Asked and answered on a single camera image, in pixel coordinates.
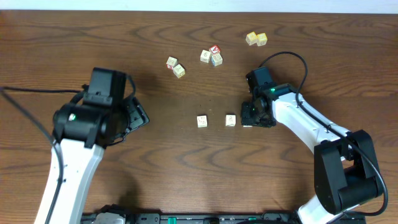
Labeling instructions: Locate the yellow sided white block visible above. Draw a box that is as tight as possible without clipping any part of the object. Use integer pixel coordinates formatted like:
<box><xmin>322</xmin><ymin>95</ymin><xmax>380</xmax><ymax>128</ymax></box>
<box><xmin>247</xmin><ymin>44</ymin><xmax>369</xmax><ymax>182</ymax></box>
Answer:
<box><xmin>225</xmin><ymin>114</ymin><xmax>236</xmax><ymax>127</ymax></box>

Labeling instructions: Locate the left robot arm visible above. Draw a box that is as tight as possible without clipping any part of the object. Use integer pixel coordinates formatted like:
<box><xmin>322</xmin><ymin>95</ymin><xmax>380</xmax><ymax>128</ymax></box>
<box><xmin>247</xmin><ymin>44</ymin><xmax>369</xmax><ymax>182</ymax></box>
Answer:
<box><xmin>35</xmin><ymin>68</ymin><xmax>149</xmax><ymax>223</ymax></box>

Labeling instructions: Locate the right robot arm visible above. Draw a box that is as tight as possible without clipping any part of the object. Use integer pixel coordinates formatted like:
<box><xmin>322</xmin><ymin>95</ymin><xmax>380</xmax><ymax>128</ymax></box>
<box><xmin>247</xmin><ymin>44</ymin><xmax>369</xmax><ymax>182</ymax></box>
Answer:
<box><xmin>241</xmin><ymin>67</ymin><xmax>385</xmax><ymax>223</ymax></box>

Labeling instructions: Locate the white block yellow side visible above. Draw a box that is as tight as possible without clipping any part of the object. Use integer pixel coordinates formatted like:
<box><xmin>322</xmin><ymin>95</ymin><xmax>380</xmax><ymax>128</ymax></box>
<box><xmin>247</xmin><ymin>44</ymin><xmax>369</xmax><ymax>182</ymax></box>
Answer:
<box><xmin>173</xmin><ymin>64</ymin><xmax>186</xmax><ymax>78</ymax></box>

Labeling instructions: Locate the white block red side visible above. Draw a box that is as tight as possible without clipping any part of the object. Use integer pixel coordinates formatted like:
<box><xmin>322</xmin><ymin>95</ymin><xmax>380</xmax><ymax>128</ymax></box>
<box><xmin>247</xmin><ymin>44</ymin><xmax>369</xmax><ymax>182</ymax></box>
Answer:
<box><xmin>166</xmin><ymin>57</ymin><xmax>178</xmax><ymax>70</ymax></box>

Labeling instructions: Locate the blue edged white block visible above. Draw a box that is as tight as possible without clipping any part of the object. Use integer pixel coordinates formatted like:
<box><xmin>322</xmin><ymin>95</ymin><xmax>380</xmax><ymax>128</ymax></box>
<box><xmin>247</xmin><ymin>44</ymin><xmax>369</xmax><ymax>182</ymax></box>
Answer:
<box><xmin>211</xmin><ymin>53</ymin><xmax>223</xmax><ymax>67</ymax></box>

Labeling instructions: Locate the yellow block right of pair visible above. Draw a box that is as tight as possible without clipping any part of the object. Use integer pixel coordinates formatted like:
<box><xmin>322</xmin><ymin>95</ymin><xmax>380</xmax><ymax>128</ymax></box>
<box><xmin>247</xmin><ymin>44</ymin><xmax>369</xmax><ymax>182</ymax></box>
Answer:
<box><xmin>256</xmin><ymin>33</ymin><xmax>268</xmax><ymax>47</ymax></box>

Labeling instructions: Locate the yellow block of pair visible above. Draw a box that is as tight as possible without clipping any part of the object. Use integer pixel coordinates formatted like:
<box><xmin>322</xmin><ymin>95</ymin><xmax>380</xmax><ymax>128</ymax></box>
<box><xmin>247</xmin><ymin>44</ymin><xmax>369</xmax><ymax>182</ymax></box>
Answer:
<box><xmin>256</xmin><ymin>33</ymin><xmax>268</xmax><ymax>47</ymax></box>
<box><xmin>246</xmin><ymin>32</ymin><xmax>258</xmax><ymax>45</ymax></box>

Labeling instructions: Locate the yellow block left of pair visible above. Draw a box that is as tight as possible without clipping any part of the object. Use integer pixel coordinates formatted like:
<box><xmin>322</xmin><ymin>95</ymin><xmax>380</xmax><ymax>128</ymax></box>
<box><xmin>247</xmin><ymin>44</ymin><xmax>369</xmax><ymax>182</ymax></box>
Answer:
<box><xmin>246</xmin><ymin>32</ymin><xmax>258</xmax><ymax>45</ymax></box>

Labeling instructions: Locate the red letter A block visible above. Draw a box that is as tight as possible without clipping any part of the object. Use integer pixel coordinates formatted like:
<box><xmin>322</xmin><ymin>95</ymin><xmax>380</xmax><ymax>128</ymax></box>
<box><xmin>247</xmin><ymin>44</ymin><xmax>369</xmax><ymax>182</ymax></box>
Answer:
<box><xmin>209</xmin><ymin>45</ymin><xmax>221</xmax><ymax>55</ymax></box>

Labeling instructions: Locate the cream block left of cluster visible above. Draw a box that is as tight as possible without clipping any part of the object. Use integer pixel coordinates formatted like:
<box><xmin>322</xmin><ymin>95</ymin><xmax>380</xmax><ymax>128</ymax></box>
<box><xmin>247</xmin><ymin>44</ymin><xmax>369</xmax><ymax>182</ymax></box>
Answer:
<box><xmin>200</xmin><ymin>50</ymin><xmax>211</xmax><ymax>63</ymax></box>

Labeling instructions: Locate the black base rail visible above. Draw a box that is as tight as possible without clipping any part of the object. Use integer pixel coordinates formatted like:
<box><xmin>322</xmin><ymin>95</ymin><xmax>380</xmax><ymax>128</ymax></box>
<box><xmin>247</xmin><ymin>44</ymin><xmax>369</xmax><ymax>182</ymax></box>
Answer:
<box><xmin>80</xmin><ymin>203</ymin><xmax>366</xmax><ymax>224</ymax></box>

